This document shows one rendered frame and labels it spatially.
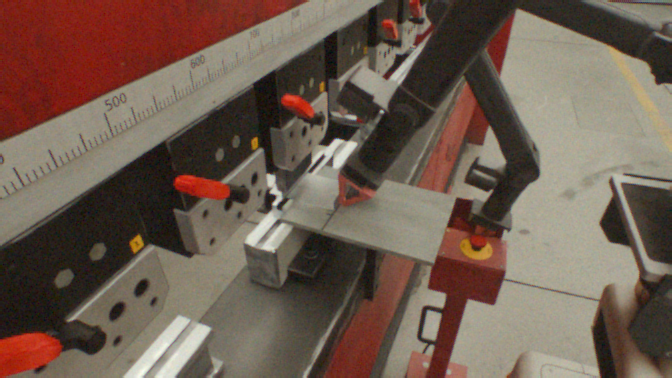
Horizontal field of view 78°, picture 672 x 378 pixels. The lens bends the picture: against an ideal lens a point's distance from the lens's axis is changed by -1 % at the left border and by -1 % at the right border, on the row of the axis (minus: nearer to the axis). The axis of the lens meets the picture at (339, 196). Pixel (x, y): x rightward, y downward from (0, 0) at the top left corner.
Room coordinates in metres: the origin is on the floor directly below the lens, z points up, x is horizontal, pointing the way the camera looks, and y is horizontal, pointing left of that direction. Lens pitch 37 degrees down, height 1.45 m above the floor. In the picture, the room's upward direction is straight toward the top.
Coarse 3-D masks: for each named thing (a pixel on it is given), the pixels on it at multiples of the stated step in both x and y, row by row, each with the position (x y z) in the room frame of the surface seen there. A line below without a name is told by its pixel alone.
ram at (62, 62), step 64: (0, 0) 0.26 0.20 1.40; (64, 0) 0.29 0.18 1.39; (128, 0) 0.34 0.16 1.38; (192, 0) 0.40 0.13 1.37; (256, 0) 0.50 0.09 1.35; (0, 64) 0.24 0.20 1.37; (64, 64) 0.28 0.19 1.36; (128, 64) 0.32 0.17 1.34; (256, 64) 0.49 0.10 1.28; (0, 128) 0.23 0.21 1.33; (128, 128) 0.31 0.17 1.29; (64, 192) 0.24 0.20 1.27
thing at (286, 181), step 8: (304, 160) 0.64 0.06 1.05; (296, 168) 0.61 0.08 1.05; (304, 168) 0.64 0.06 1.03; (280, 176) 0.58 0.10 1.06; (288, 176) 0.59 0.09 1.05; (296, 176) 0.61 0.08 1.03; (304, 176) 0.66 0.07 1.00; (280, 184) 0.58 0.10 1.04; (288, 184) 0.59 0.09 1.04; (296, 184) 0.63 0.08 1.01; (288, 192) 0.60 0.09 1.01
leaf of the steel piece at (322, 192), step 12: (312, 180) 0.65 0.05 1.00; (324, 180) 0.65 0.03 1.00; (336, 180) 0.65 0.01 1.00; (300, 192) 0.61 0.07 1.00; (312, 192) 0.61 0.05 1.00; (324, 192) 0.61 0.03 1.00; (336, 192) 0.61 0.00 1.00; (312, 204) 0.57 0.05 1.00; (324, 204) 0.57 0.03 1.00; (336, 204) 0.56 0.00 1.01
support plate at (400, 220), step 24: (336, 168) 0.69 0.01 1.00; (384, 192) 0.61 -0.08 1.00; (408, 192) 0.61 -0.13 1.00; (432, 192) 0.61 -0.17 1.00; (288, 216) 0.54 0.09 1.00; (312, 216) 0.54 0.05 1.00; (336, 216) 0.54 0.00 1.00; (360, 216) 0.54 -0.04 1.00; (384, 216) 0.54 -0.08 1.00; (408, 216) 0.54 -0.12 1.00; (432, 216) 0.54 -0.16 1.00; (360, 240) 0.48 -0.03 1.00; (384, 240) 0.48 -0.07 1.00; (408, 240) 0.48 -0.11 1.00; (432, 240) 0.48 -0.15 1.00; (432, 264) 0.44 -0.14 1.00
